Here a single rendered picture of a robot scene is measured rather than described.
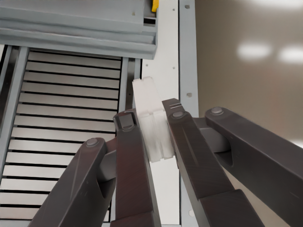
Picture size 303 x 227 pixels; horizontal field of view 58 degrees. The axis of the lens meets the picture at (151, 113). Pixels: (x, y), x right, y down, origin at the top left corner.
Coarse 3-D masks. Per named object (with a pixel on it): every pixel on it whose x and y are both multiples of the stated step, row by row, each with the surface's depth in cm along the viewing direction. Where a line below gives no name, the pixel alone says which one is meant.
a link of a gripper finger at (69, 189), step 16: (96, 144) 13; (80, 160) 12; (96, 160) 12; (64, 176) 11; (80, 176) 11; (64, 192) 10; (80, 192) 10; (96, 192) 11; (112, 192) 13; (48, 208) 10; (64, 208) 9; (80, 208) 10; (96, 208) 11; (32, 224) 9; (48, 224) 9; (64, 224) 9; (80, 224) 10; (96, 224) 11
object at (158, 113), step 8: (144, 80) 20; (152, 80) 20; (144, 88) 18; (152, 88) 18; (152, 96) 16; (152, 104) 15; (160, 104) 15; (152, 112) 14; (160, 112) 14; (160, 120) 14; (160, 128) 14; (160, 136) 15; (168, 136) 15; (160, 144) 15; (168, 144) 15; (168, 152) 15
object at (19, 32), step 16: (144, 16) 85; (0, 32) 77; (16, 32) 77; (32, 32) 77; (48, 32) 80; (64, 32) 81; (80, 32) 82; (96, 32) 83; (112, 32) 84; (128, 32) 84; (144, 32) 84; (48, 48) 84; (64, 48) 84; (80, 48) 84; (96, 48) 83; (112, 48) 83; (128, 48) 83; (144, 48) 83
